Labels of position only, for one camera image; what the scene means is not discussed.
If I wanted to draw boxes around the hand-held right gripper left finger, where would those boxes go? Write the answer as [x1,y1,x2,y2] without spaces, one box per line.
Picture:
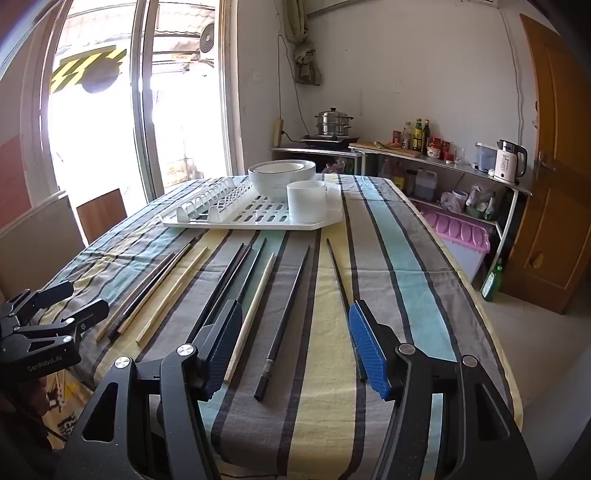
[55,299,244,480]

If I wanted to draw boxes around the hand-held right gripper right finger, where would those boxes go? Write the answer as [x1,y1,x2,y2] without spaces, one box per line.
[348,299,539,480]

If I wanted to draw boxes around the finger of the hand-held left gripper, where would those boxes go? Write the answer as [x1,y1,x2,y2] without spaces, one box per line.
[0,280,75,324]
[14,299,110,344]

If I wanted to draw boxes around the light wooden chopstick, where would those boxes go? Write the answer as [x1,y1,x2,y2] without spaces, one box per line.
[137,246,211,347]
[224,252,276,384]

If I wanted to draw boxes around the brown wooden chopstick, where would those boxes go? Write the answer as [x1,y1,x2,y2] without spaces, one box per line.
[95,251,177,342]

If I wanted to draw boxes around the dark brown chopstick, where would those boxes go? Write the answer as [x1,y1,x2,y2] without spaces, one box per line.
[107,236,197,341]

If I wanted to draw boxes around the white cup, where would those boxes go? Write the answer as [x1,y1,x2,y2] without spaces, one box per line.
[286,180,328,223]

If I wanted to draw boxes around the striped tablecloth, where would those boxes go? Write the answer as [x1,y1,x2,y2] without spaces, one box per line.
[34,174,525,462]

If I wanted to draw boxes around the beige chair back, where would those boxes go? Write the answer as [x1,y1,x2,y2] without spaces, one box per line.
[0,191,86,296]

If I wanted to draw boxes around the yellow printed cloth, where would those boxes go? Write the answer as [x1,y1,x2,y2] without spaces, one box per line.
[44,369,95,444]

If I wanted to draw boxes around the brown wooden chair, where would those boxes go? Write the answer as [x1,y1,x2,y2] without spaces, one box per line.
[76,188,128,245]

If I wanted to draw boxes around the green plastic bottle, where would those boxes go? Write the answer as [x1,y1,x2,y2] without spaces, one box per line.
[480,259,504,302]

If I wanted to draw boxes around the white plastic dish rack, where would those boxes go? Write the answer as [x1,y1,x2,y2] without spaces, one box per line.
[160,174,344,230]

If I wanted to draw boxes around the storage box with pink lid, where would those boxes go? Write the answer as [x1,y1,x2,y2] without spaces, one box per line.
[416,205,491,283]

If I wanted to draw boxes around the white plastic bag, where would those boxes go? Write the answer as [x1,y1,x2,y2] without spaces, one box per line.
[441,189,467,213]

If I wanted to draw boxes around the dark plastic jug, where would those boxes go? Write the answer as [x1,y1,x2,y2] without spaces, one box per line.
[414,167,439,202]

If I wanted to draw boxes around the large white bowl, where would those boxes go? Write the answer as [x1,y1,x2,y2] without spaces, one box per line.
[248,160,317,201]

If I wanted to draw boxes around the crumpled plastic bags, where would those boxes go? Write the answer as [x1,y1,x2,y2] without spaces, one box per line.
[466,185,499,220]

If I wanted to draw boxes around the wooden cutting board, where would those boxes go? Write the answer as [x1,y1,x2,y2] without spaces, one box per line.
[349,142,424,159]

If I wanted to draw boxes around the metal kitchen shelf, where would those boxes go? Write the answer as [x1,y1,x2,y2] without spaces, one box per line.
[271,143,532,278]

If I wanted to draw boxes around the black induction cooker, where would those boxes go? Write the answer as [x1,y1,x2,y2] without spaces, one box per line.
[300,134,361,147]

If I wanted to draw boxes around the water filter pitcher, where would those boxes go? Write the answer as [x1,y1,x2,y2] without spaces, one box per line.
[475,142,499,172]

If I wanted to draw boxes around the glass sliding door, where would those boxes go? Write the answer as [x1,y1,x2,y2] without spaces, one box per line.
[28,0,245,217]

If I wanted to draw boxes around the stainless steel steamer pot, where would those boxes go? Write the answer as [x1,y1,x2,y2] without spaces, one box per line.
[315,107,354,138]

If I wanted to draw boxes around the yellow black striped sign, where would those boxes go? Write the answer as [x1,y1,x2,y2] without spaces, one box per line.
[50,46,127,94]

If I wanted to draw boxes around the white electric kettle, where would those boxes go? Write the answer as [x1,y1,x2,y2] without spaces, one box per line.
[493,139,528,182]

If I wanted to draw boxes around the wooden door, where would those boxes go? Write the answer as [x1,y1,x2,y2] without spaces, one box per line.
[501,14,591,315]

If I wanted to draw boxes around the beige tied curtain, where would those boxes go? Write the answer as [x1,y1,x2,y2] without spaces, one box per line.
[283,0,322,86]

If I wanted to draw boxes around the outdoor air conditioner fan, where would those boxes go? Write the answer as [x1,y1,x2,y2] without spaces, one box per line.
[199,21,218,63]

